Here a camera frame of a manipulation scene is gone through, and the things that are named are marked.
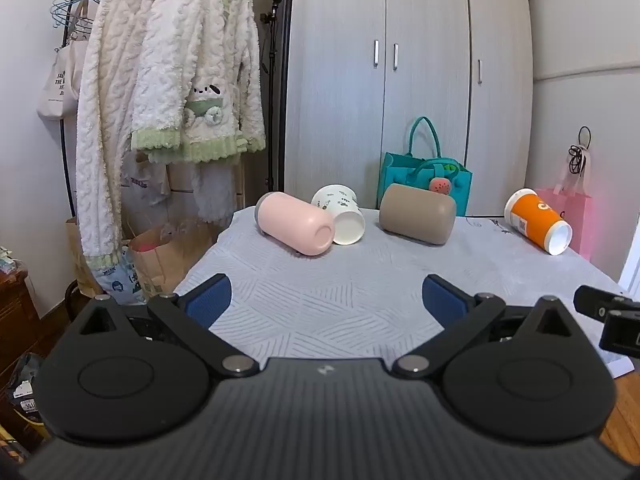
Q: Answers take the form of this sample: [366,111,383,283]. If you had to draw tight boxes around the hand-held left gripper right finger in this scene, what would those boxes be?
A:
[391,274,588,380]

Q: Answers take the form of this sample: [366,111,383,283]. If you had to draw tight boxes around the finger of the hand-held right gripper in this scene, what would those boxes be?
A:
[599,309,640,359]
[573,285,637,320]

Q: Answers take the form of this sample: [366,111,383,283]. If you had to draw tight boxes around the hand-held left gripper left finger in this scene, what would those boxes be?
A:
[67,274,261,378]

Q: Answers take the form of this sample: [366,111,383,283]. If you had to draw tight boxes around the brown cup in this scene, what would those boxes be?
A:
[378,183,457,246]

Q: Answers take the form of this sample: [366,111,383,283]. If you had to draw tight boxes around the orange paper cup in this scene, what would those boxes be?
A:
[503,188,573,256]

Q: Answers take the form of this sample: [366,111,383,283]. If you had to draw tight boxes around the pink cup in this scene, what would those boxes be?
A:
[254,192,336,256]

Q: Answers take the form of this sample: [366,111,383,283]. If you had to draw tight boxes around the white printed paper cup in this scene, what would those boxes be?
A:
[311,184,367,246]

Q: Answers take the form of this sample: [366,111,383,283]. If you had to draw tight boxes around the brown paper bag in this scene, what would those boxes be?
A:
[129,222,216,298]
[65,215,103,298]

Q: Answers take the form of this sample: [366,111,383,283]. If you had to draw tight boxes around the pink gift bag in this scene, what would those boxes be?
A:
[534,150,593,261]

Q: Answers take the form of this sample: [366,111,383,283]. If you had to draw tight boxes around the blue white printed bag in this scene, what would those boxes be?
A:
[92,247,148,306]

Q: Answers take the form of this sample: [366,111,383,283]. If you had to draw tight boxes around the grey patterned table cloth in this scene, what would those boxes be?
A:
[172,205,633,378]

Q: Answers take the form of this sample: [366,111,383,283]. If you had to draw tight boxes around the white fluffy pants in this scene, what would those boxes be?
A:
[190,160,241,223]

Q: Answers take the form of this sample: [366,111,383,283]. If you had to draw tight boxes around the white plastic bag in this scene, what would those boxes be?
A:
[120,152,171,206]

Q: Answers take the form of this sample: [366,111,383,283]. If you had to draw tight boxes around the teal felt tote bag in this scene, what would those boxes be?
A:
[376,116,473,216]

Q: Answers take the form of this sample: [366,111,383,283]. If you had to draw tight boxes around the wooden cabinet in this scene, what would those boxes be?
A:
[0,270,51,366]

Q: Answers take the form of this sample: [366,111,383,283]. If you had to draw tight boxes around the black clothes rack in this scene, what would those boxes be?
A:
[59,0,171,321]

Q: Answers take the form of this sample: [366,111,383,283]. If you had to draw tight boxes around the dark plastic bag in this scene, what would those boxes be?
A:
[5,352,51,451]

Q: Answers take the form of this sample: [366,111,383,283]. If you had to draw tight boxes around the white fluffy robe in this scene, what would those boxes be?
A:
[75,0,166,271]

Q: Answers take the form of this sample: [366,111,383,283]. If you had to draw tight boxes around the grey wardrobe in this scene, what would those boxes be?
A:
[282,0,535,218]

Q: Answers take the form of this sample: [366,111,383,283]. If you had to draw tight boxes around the white fluffy jacket green trim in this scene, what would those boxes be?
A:
[131,0,267,166]

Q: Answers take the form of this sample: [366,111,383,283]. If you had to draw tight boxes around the white canvas tote bag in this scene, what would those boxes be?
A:
[37,0,106,121]

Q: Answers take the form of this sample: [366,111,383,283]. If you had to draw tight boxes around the black cord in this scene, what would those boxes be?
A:
[567,126,592,177]

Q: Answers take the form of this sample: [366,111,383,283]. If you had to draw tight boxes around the black ring light stand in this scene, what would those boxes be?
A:
[260,0,290,206]

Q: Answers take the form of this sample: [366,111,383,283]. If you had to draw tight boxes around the blue wire hangers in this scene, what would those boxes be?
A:
[50,0,96,41]

